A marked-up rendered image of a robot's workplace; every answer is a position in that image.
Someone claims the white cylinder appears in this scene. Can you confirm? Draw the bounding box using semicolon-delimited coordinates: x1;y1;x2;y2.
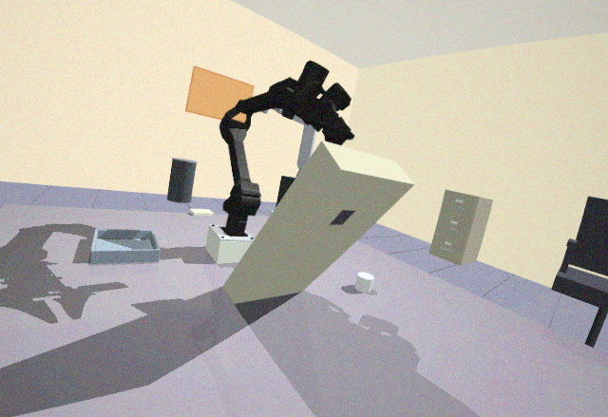
354;273;374;293

